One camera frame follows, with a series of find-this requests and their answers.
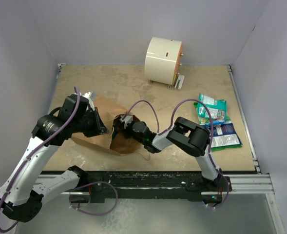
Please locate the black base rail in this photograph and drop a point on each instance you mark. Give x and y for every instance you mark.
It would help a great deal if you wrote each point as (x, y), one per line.
(187, 185)

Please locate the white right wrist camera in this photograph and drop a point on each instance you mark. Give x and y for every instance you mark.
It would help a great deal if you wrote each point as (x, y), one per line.
(126, 120)

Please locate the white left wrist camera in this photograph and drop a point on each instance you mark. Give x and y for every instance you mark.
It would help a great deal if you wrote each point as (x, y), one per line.
(91, 96)

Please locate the green white snack bag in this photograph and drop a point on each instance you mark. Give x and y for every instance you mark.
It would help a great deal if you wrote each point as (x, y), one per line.
(218, 122)

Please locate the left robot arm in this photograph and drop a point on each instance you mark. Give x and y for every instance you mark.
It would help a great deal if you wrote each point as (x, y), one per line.
(20, 198)

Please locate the white cylindrical device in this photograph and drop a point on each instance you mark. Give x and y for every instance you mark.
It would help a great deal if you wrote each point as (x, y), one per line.
(162, 62)

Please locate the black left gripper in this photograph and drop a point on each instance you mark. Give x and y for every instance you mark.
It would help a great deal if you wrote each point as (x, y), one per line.
(99, 127)

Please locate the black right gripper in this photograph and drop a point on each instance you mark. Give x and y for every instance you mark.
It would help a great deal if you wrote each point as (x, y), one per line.
(124, 130)

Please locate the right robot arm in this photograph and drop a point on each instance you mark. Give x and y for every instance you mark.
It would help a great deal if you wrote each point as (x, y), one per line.
(188, 136)

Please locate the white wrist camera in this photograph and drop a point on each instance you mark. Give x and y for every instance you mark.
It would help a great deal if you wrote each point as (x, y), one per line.
(126, 120)
(91, 96)

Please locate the brown paper bag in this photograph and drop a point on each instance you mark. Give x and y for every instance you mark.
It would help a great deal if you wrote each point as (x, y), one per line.
(114, 142)

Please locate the aluminium table frame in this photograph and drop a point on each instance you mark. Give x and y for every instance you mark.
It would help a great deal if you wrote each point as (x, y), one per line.
(259, 183)

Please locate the teal candy bag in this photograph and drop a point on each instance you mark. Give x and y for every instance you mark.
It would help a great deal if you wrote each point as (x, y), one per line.
(217, 108)

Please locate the blue snack bag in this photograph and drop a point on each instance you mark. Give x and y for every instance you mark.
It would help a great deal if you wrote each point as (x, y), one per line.
(224, 135)

